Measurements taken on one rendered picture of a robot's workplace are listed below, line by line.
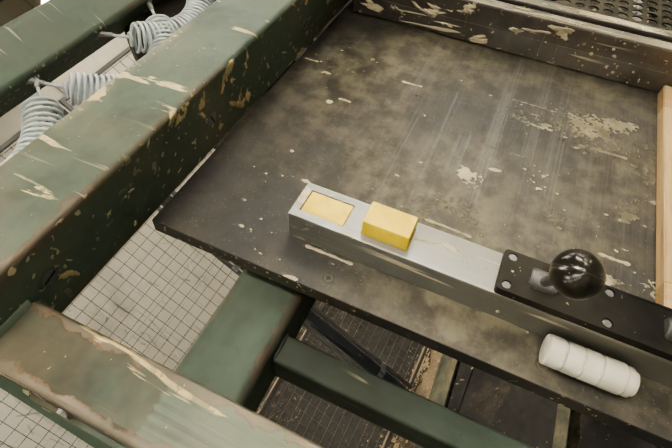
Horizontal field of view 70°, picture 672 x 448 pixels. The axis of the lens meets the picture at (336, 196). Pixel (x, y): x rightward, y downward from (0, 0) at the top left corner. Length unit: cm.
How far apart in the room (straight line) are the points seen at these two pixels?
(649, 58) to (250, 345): 70
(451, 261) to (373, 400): 16
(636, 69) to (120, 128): 73
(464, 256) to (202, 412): 28
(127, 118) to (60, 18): 58
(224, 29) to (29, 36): 49
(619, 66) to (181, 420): 77
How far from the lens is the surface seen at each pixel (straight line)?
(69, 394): 45
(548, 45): 87
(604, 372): 51
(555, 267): 39
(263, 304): 54
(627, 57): 88
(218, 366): 52
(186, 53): 64
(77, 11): 114
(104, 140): 54
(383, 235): 49
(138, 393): 43
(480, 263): 51
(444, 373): 168
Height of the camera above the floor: 178
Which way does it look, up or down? 14 degrees down
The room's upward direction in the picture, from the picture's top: 48 degrees counter-clockwise
